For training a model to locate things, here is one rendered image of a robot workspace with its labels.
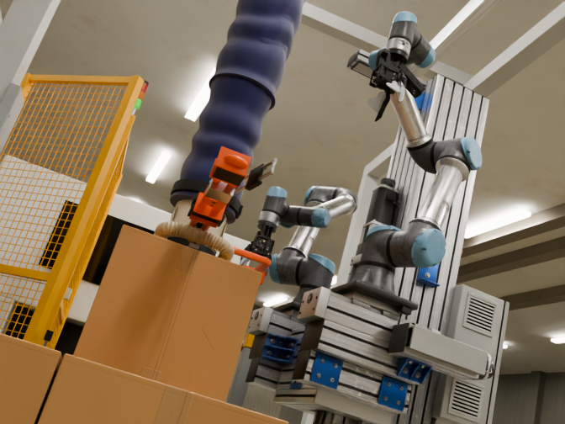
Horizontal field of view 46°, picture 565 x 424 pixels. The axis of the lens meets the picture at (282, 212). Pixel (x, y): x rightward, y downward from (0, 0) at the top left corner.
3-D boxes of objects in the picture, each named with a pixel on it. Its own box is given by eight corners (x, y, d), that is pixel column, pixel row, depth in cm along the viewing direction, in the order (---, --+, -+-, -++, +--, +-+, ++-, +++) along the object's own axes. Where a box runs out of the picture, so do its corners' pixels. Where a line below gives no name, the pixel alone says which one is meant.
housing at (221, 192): (203, 196, 170) (208, 180, 172) (228, 204, 171) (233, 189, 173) (208, 187, 164) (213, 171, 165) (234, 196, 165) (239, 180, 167)
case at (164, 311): (66, 382, 217) (110, 267, 231) (183, 417, 225) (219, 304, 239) (66, 372, 162) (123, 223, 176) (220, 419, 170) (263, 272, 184)
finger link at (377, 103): (360, 113, 209) (372, 86, 206) (376, 121, 210) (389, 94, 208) (361, 115, 206) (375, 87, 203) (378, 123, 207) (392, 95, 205)
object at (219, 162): (208, 177, 158) (214, 158, 160) (238, 188, 160) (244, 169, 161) (214, 165, 151) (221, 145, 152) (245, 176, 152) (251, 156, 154)
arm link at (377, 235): (372, 274, 223) (381, 237, 228) (406, 274, 214) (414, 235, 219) (351, 261, 216) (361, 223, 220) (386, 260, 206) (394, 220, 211)
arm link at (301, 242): (295, 273, 257) (341, 181, 291) (261, 268, 264) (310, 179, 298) (303, 294, 265) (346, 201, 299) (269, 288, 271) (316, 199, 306)
